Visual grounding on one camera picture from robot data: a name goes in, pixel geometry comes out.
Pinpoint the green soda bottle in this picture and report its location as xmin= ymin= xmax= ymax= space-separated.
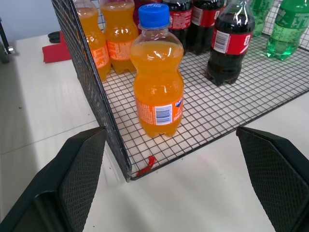
xmin=266 ymin=0 xmax=309 ymax=61
xmin=248 ymin=0 xmax=275 ymax=38

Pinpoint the black stand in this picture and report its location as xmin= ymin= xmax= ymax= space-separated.
xmin=0 ymin=17 xmax=15 ymax=64

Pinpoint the red tie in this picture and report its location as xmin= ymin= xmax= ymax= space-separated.
xmin=135 ymin=155 xmax=156 ymax=176

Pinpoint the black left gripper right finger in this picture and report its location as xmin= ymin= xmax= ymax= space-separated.
xmin=236 ymin=126 xmax=309 ymax=232

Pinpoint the black ring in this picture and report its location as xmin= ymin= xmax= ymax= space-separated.
xmin=47 ymin=30 xmax=61 ymax=44

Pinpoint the cola bottle red label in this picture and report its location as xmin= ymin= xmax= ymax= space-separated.
xmin=187 ymin=0 xmax=227 ymax=55
xmin=162 ymin=0 xmax=193 ymax=52
xmin=206 ymin=0 xmax=256 ymax=87

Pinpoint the black wire mesh rack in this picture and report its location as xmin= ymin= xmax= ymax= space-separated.
xmin=51 ymin=0 xmax=309 ymax=182

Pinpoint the orange soda bottle blue cap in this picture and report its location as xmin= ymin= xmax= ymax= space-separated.
xmin=130 ymin=4 xmax=185 ymax=138

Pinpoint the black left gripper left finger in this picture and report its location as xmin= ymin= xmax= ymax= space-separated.
xmin=0 ymin=126 xmax=107 ymax=232

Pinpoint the red cloth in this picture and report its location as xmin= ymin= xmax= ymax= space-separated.
xmin=42 ymin=31 xmax=72 ymax=63

